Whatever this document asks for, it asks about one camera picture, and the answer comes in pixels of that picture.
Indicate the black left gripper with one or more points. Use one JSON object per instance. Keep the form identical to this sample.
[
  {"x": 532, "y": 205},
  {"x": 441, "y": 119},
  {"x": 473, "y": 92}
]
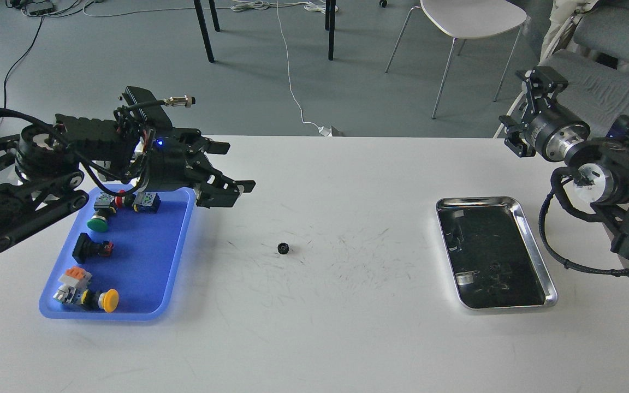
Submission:
[{"x": 167, "y": 163}]

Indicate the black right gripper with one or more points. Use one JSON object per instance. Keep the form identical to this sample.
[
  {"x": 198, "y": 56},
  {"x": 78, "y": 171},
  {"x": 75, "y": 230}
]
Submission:
[{"x": 551, "y": 132}]

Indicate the small black gear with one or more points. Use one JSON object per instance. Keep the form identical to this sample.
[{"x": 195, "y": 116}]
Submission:
[{"x": 283, "y": 248}]

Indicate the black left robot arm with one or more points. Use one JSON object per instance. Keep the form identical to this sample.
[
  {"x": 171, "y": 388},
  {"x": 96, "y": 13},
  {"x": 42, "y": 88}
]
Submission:
[{"x": 41, "y": 169}]

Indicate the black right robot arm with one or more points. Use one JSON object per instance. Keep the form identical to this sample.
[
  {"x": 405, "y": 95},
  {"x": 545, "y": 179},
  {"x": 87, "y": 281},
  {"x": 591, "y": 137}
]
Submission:
[{"x": 593, "y": 184}]

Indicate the grey cushioned chair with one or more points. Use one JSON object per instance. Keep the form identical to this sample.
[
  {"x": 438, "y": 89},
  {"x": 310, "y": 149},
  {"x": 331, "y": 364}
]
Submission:
[
  {"x": 590, "y": 38},
  {"x": 595, "y": 93}
]

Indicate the grey black contact block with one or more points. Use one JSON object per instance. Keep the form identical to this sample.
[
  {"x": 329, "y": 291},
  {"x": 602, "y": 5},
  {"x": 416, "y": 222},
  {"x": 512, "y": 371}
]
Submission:
[{"x": 146, "y": 202}]

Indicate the white chair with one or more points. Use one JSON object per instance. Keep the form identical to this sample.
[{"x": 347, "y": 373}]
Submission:
[{"x": 468, "y": 20}]

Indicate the blue plastic tray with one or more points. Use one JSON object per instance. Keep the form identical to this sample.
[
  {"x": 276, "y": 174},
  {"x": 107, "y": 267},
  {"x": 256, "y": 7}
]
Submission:
[{"x": 143, "y": 266}]

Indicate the black table leg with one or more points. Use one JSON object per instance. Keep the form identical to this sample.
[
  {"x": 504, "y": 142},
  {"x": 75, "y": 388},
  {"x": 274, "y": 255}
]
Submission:
[
  {"x": 214, "y": 15},
  {"x": 330, "y": 12},
  {"x": 203, "y": 31}
]

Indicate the silver metal tray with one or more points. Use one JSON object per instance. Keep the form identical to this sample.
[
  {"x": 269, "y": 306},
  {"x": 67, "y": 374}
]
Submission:
[{"x": 494, "y": 258}]

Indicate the orange white contact block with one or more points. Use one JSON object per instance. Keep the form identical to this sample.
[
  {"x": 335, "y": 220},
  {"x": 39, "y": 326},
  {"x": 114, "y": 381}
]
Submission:
[{"x": 76, "y": 277}]

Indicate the black power strip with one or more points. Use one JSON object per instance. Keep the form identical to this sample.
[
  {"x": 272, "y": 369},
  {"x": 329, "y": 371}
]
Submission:
[{"x": 32, "y": 8}]

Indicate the red push button switch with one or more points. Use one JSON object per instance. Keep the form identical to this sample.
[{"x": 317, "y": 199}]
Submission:
[{"x": 107, "y": 201}]

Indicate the green push button switch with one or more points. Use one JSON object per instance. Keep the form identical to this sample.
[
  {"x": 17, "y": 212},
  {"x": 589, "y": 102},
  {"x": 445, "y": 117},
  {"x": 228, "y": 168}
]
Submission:
[{"x": 99, "y": 221}]

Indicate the black selector switch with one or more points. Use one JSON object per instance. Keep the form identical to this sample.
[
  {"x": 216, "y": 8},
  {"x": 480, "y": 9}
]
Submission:
[{"x": 85, "y": 248}]

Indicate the yellow push button switch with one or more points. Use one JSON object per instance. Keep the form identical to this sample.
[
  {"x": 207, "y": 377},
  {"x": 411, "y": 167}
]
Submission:
[{"x": 89, "y": 300}]

